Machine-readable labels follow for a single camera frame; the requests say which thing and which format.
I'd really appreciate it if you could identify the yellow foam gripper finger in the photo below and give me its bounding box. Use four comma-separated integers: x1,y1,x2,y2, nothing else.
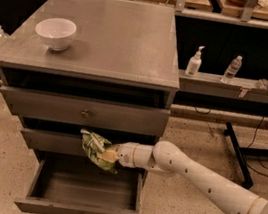
98,145,120,163

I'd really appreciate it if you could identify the grey drawer cabinet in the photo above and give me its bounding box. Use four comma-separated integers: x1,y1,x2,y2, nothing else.
0,0,193,214

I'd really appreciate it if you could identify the crumpled clear plastic wrap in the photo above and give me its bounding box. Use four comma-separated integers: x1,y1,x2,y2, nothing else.
257,79,268,91

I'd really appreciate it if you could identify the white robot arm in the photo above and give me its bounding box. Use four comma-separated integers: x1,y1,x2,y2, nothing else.
99,141,268,214

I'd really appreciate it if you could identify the clear pump dispenser bottle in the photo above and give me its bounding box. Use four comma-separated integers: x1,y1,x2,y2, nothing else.
0,25,10,45

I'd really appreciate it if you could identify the black stand base leg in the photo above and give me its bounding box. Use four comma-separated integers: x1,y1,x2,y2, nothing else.
224,122,254,190

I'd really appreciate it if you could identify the green jalapeno chip bag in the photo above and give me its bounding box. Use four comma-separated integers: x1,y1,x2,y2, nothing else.
80,128,117,174

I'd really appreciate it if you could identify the grey open bottom drawer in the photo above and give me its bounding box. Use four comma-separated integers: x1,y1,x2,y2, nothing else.
15,152,144,214

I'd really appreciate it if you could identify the white ceramic bowl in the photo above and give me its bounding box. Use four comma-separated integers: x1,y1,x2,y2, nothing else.
35,18,77,51

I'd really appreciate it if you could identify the clear plastic water bottle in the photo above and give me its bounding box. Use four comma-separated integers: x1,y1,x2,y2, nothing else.
220,56,243,83

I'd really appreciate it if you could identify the grey top drawer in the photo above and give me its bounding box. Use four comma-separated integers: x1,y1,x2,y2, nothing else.
0,86,170,136

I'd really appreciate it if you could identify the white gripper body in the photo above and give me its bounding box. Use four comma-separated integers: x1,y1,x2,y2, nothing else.
117,142,153,170

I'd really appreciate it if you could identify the white pump lotion bottle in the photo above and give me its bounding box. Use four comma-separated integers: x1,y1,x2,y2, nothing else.
185,46,203,77

